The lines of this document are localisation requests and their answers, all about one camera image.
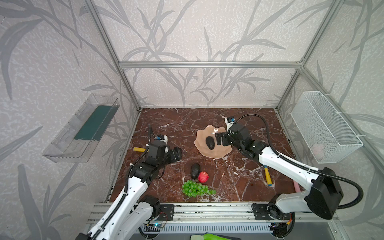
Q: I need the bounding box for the dark avocado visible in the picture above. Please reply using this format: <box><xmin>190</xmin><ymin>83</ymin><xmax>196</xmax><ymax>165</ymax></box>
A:
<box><xmin>206</xmin><ymin>137</ymin><xmax>216</xmax><ymax>150</ymax></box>
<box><xmin>191</xmin><ymin>163</ymin><xmax>201</xmax><ymax>180</ymax></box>

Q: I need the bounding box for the green fake grape bunch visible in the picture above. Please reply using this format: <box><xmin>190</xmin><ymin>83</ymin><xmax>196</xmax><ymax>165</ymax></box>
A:
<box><xmin>181</xmin><ymin>181</ymin><xmax>217</xmax><ymax>197</ymax></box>

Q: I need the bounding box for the red fake apple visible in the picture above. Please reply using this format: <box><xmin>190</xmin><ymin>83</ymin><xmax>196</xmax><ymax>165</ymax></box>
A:
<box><xmin>198</xmin><ymin>171</ymin><xmax>210</xmax><ymax>184</ymax></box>

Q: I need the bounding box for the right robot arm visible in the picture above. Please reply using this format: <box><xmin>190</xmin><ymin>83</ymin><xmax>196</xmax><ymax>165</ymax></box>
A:
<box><xmin>215</xmin><ymin>123</ymin><xmax>364</xmax><ymax>220</ymax></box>

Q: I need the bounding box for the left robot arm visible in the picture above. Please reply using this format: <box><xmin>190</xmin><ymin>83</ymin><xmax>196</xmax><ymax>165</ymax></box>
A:
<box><xmin>76</xmin><ymin>140</ymin><xmax>182</xmax><ymax>240</ymax></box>

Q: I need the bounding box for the pink scalloped fruit bowl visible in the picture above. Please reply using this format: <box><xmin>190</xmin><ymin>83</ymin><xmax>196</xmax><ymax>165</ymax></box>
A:
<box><xmin>194</xmin><ymin>125</ymin><xmax>232</xmax><ymax>159</ymax></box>

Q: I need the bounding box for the pink object in basket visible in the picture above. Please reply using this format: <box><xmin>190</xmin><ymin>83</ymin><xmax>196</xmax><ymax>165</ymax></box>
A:
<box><xmin>311</xmin><ymin>143</ymin><xmax>325</xmax><ymax>161</ymax></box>

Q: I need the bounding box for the green white object bottom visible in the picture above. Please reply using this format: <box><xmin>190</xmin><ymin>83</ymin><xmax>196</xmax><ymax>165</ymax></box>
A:
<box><xmin>190</xmin><ymin>233</ymin><xmax>241</xmax><ymax>240</ymax></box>

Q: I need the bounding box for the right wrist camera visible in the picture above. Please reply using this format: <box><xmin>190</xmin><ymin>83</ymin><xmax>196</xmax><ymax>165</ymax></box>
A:
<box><xmin>225</xmin><ymin>117</ymin><xmax>236</xmax><ymax>130</ymax></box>

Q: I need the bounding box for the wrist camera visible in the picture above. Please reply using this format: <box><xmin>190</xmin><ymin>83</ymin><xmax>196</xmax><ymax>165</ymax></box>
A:
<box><xmin>225</xmin><ymin>117</ymin><xmax>236</xmax><ymax>130</ymax></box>
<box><xmin>155</xmin><ymin>135</ymin><xmax>168</xmax><ymax>143</ymax></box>

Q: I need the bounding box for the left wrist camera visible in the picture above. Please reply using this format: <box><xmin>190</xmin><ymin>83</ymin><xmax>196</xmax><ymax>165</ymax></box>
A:
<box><xmin>155</xmin><ymin>135</ymin><xmax>168</xmax><ymax>143</ymax></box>

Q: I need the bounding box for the yellow handled tool left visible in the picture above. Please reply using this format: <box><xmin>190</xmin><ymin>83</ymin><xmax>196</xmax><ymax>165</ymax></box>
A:
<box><xmin>133</xmin><ymin>147</ymin><xmax>146</xmax><ymax>153</ymax></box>

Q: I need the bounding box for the yellow blue handled tool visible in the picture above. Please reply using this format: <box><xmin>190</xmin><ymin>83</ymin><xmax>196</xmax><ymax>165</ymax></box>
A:
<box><xmin>264</xmin><ymin>166</ymin><xmax>273</xmax><ymax>186</ymax></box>

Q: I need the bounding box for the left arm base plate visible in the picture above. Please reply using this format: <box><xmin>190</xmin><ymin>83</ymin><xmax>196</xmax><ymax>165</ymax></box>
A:
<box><xmin>151</xmin><ymin>204</ymin><xmax>175</xmax><ymax>221</ymax></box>

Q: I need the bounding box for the aluminium front rail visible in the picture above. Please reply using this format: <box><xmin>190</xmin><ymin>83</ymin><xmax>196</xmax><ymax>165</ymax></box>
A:
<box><xmin>87</xmin><ymin>202</ymin><xmax>330</xmax><ymax>225</ymax></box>

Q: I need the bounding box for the pink handled purple tool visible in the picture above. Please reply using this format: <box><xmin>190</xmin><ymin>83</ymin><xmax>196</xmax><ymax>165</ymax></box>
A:
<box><xmin>294</xmin><ymin>181</ymin><xmax>301</xmax><ymax>193</ymax></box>

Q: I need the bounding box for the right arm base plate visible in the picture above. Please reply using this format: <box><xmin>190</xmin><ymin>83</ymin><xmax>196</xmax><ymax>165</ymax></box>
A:
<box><xmin>251</xmin><ymin>203</ymin><xmax>291</xmax><ymax>222</ymax></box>

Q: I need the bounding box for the clear plastic wall bin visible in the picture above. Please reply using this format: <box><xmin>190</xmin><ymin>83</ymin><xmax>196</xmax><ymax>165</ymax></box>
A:
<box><xmin>43</xmin><ymin>94</ymin><xmax>120</xmax><ymax>163</ymax></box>

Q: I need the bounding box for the white wire mesh basket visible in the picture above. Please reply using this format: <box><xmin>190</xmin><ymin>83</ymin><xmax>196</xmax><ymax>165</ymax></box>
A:
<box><xmin>291</xmin><ymin>91</ymin><xmax>364</xmax><ymax>164</ymax></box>

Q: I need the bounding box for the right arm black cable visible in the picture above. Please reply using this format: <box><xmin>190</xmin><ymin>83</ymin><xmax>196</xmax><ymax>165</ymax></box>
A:
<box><xmin>234</xmin><ymin>113</ymin><xmax>364</xmax><ymax>210</ymax></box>

